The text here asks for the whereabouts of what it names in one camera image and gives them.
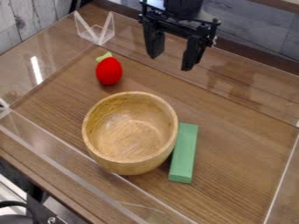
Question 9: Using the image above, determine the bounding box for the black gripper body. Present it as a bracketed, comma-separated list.
[139, 0, 221, 39]

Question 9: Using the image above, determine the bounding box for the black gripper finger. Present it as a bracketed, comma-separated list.
[182, 35, 207, 71]
[143, 20, 165, 59]

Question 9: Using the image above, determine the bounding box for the red plush fruit green leaf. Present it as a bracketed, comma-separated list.
[97, 52, 123, 86]

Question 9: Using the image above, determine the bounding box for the wooden bowl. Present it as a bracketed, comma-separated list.
[82, 91, 179, 175]

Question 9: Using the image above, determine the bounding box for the green rectangular block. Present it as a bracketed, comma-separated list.
[169, 122, 199, 183]

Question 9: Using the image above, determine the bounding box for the clear acrylic corner bracket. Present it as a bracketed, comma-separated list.
[74, 11, 117, 46]

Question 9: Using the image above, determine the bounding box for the clear acrylic enclosure wall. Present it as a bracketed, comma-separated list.
[0, 14, 299, 224]

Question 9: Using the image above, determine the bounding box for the black metal stand with cable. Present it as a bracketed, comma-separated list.
[0, 193, 69, 224]

